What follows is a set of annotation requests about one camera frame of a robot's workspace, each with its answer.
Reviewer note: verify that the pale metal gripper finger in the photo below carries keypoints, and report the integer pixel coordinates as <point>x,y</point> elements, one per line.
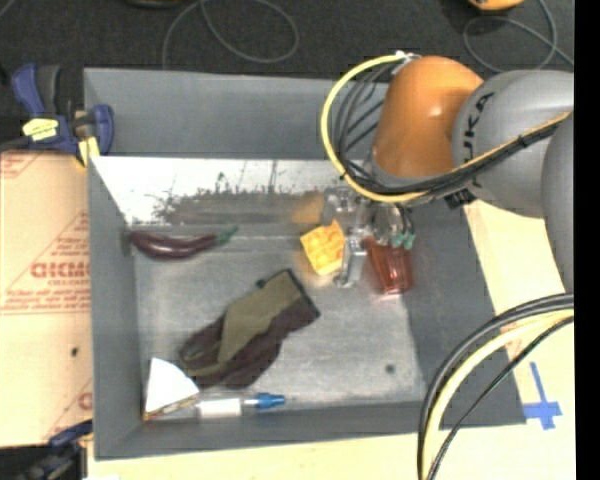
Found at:
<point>345,268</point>
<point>358,260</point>

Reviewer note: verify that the yellow sponge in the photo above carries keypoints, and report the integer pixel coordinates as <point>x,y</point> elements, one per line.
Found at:
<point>322,248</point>

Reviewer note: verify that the red clear plastic cup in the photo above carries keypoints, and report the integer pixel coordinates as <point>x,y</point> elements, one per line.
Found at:
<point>392,268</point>

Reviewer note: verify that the grey metal bin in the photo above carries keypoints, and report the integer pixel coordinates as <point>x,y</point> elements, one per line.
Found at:
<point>340,348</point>

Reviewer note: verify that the brown and olive glove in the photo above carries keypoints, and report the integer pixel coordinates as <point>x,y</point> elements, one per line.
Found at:
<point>250,330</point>

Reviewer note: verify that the purple toy eggplant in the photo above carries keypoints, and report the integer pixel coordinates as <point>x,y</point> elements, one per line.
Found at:
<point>172,245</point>

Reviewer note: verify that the white marker with blue cap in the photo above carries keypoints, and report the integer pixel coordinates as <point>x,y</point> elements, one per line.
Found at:
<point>230,407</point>

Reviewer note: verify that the white wedge block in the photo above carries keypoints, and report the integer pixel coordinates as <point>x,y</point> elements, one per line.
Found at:
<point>166,387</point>

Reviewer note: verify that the brown cardboard board, red print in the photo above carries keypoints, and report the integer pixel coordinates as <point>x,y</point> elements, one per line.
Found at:
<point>35,268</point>

